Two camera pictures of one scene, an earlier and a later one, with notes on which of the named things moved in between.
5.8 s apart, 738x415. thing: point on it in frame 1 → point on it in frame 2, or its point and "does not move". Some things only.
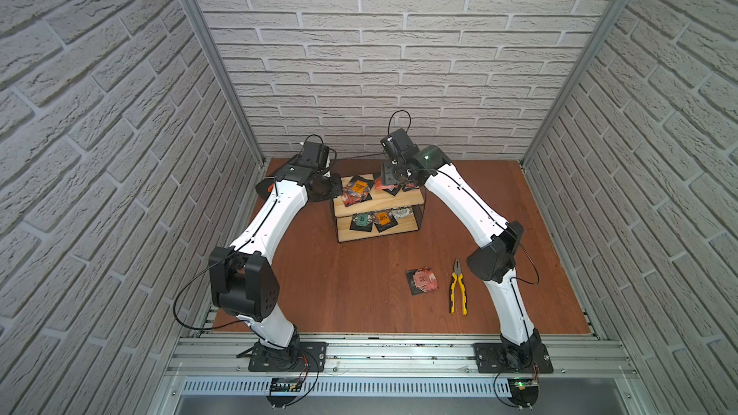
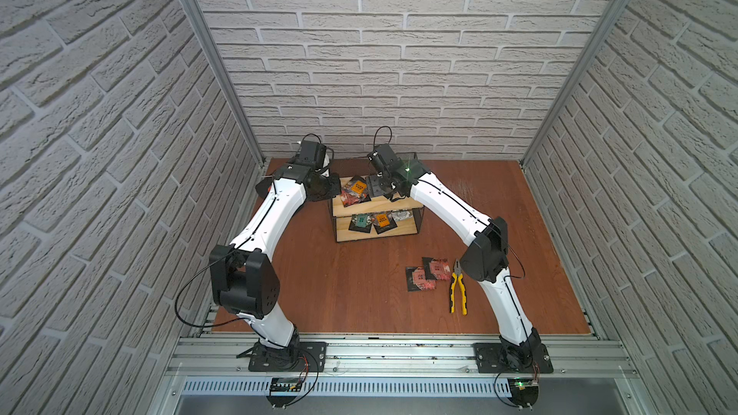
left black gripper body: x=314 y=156 does not move
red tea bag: x=350 y=199 does not move
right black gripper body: x=397 y=171 → x=378 y=184
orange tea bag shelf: x=384 y=220 does not move
